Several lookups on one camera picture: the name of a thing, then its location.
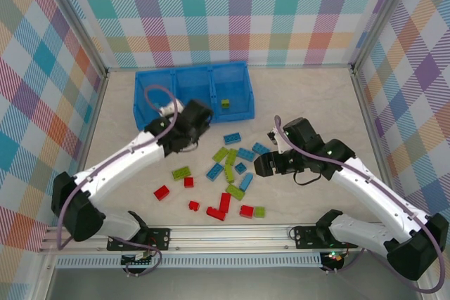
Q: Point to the small red lego brick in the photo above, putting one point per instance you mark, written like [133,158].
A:
[188,182]

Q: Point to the small blue lego brick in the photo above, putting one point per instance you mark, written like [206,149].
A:
[240,167]

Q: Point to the small green lego brick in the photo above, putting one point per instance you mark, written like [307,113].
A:
[259,212]

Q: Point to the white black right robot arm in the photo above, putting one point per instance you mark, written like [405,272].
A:
[372,191]

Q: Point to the blue three-compartment plastic bin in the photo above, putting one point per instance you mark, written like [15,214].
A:
[232,85]

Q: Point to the small notched red lego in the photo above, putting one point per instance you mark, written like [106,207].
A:
[193,206]

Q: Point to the small circuit board with LEDs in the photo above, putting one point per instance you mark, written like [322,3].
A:
[333,255]

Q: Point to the small green circuit board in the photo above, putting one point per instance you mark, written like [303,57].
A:
[139,256]

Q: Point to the aluminium frame bar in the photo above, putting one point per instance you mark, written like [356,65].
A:
[299,66]

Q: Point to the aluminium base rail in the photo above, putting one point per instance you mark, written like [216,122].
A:
[228,238]

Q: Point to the aluminium frame post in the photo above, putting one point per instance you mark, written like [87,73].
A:
[70,15]
[383,15]

